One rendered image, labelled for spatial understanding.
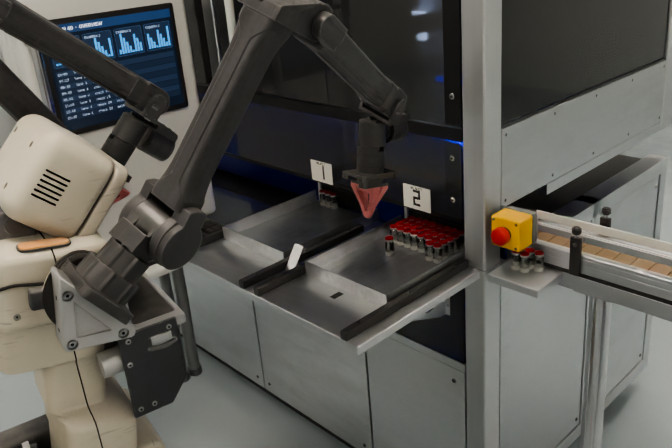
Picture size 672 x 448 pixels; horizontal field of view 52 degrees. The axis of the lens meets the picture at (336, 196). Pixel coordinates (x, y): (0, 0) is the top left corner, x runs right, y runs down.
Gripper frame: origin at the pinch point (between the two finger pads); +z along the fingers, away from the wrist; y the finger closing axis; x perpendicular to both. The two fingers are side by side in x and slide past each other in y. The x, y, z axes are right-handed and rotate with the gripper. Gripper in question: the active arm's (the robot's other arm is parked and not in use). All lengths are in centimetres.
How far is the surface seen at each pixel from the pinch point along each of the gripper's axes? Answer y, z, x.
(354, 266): 10.9, 17.9, 13.1
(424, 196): 24.1, 0.5, 4.0
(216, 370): 45, 101, 119
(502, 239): 21.2, 4.5, -19.8
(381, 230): 26.8, 13.2, 19.1
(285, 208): 23, 14, 53
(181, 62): 10, -25, 88
